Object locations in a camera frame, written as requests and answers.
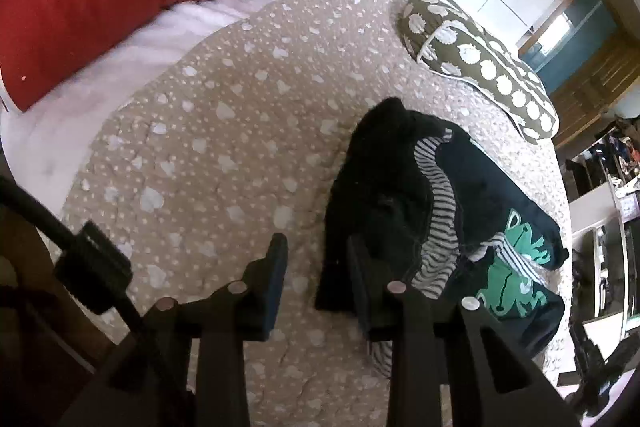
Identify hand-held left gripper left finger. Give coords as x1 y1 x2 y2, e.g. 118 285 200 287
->
61 233 290 427

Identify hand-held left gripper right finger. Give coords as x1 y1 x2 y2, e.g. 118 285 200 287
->
346 234 583 427

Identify black pants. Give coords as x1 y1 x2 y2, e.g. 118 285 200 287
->
315 97 453 314

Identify dark clothing with green print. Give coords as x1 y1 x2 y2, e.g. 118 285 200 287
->
367 129 506 379

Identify navy garment with green print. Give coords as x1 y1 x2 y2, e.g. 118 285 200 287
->
434 127 570 359

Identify beige spotted quilt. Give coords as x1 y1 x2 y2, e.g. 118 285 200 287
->
60 0 574 427

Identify white desk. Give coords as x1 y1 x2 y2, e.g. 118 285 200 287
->
565 177 640 358

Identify olive pillow with white print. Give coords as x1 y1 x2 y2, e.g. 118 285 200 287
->
397 0 560 144

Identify white bed sheet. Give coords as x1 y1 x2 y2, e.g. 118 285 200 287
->
0 0 303 208

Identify cluttered shelf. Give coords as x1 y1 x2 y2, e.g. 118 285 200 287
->
565 114 640 208

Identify black cable with ferrite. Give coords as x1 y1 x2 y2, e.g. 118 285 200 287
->
0 176 157 360

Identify wooden door frame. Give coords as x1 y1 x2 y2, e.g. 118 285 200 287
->
517 0 640 150

